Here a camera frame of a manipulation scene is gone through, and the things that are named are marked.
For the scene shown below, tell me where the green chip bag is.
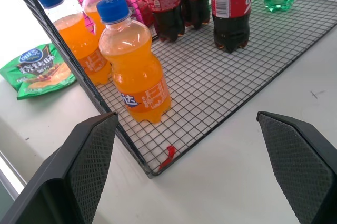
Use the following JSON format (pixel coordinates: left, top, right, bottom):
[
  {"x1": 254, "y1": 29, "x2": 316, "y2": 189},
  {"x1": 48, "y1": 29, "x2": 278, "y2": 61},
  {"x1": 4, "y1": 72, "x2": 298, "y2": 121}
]
[{"x1": 0, "y1": 43, "x2": 77, "y2": 100}]

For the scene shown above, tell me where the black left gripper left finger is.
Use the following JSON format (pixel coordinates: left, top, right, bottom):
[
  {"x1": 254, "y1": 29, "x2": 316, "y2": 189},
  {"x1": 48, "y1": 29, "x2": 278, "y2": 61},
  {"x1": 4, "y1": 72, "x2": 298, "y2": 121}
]
[{"x1": 0, "y1": 111, "x2": 119, "y2": 224}]

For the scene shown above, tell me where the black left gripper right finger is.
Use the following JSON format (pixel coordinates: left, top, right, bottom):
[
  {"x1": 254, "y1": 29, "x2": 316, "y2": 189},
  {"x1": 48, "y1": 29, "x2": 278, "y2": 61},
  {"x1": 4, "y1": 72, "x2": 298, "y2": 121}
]
[{"x1": 256, "y1": 111, "x2": 337, "y2": 224}]

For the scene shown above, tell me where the orange soda bottle blue cap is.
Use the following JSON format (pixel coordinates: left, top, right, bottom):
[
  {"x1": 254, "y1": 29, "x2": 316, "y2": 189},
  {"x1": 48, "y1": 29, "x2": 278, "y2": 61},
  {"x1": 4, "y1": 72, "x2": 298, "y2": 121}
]
[
  {"x1": 78, "y1": 0, "x2": 117, "y2": 41},
  {"x1": 37, "y1": 0, "x2": 112, "y2": 86},
  {"x1": 96, "y1": 0, "x2": 172, "y2": 125}
]

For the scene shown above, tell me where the red cable tie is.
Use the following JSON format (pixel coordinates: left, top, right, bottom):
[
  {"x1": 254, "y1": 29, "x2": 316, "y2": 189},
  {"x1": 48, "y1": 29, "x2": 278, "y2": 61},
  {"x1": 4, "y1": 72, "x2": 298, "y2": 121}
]
[{"x1": 158, "y1": 145, "x2": 176, "y2": 171}]

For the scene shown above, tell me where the pink snack bag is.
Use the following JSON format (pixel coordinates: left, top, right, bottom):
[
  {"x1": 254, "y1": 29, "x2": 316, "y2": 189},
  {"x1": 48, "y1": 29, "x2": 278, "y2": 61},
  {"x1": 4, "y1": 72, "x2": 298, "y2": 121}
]
[{"x1": 77, "y1": 0, "x2": 155, "y2": 34}]

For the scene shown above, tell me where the black wire mesh rack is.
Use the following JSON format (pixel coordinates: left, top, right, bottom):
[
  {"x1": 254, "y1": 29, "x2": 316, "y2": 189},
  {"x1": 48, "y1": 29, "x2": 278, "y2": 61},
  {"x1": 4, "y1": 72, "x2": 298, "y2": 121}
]
[{"x1": 2, "y1": 0, "x2": 337, "y2": 179}]

